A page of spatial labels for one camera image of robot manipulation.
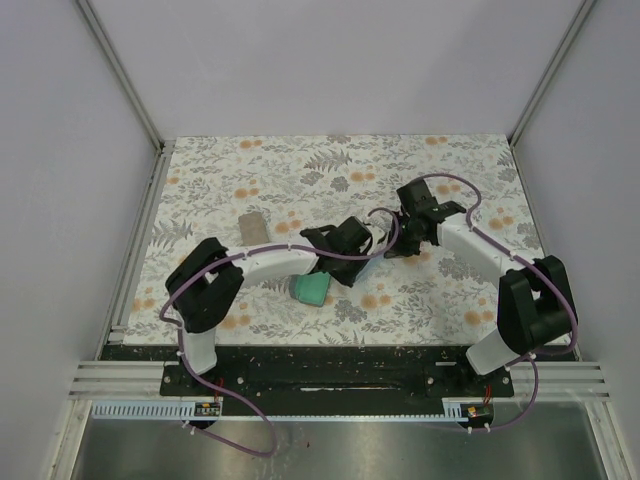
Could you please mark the black aviator sunglasses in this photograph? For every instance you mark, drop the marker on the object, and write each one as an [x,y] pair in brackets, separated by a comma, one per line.
[394,244]

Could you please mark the grey-blue glasses case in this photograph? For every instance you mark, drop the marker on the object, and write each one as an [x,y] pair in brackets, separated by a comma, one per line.
[310,289]

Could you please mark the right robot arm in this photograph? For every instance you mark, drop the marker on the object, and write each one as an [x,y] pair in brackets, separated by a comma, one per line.
[535,304]

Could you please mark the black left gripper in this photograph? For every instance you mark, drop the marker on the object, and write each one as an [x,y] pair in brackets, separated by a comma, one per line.
[349,277]

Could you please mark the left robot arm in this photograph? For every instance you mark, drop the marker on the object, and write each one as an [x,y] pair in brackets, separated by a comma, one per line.
[204,286]

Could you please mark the floral patterned table mat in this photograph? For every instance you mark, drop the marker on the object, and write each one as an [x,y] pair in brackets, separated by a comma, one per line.
[298,182]

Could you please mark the beige glasses case green lining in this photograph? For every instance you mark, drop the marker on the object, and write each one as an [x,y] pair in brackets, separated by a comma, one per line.
[253,229]

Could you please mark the left aluminium frame post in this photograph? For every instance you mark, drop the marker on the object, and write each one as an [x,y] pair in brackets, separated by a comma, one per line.
[92,20]

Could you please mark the aluminium frame post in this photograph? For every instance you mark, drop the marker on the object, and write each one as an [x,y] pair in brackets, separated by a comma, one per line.
[92,20]
[560,54]

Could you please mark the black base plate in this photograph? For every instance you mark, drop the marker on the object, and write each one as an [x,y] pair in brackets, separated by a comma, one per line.
[407,375]

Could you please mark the right aluminium frame post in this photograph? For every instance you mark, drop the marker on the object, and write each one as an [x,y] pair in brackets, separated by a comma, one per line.
[560,54]

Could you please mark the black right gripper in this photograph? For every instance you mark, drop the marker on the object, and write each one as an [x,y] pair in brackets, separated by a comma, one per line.
[409,249]

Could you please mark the white slotted cable duct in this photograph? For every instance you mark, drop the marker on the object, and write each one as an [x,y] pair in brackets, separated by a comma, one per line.
[438,411]

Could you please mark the aluminium rail profile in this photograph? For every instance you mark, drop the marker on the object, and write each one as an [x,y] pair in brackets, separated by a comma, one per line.
[99,380]

